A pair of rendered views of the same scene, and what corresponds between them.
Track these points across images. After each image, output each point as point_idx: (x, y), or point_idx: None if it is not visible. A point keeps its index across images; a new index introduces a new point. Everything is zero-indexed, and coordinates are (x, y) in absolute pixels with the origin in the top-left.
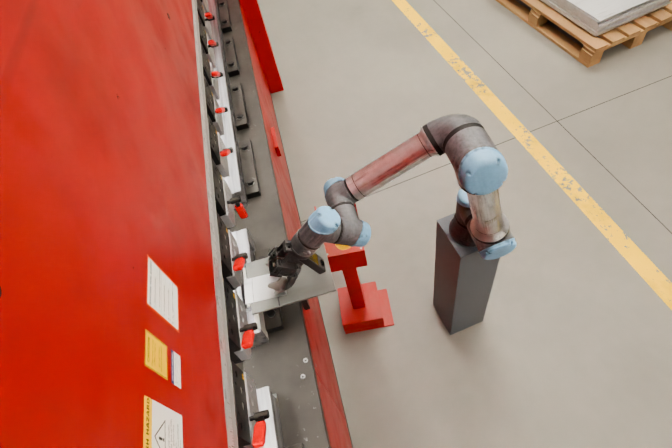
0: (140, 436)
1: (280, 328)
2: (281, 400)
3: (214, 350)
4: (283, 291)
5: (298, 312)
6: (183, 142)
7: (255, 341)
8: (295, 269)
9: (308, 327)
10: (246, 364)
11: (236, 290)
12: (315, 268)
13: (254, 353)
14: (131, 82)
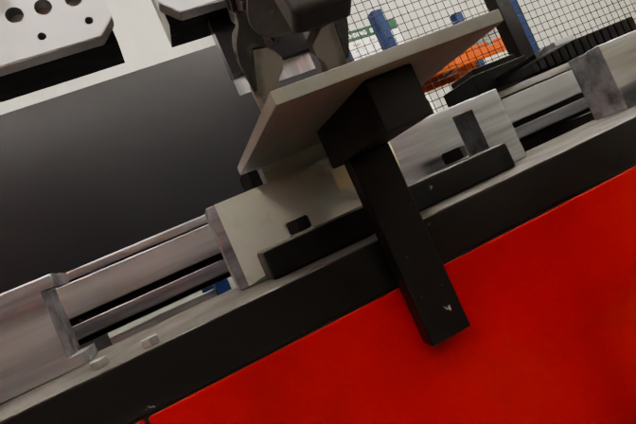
0: None
1: (267, 268)
2: (63, 376)
3: None
4: (258, 103)
5: (326, 262)
6: None
7: (224, 257)
8: None
9: (362, 379)
10: (198, 305)
11: (241, 90)
12: None
13: (220, 296)
14: None
